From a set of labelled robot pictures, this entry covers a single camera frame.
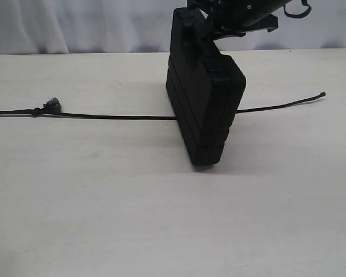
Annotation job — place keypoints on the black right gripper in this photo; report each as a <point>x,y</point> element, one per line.
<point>236,18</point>

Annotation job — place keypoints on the white curtain backdrop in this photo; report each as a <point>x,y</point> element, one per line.
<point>54,27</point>

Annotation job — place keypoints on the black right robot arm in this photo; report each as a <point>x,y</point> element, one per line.
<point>237,18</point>

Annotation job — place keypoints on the black plastic carrying case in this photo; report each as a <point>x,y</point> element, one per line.
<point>204,87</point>

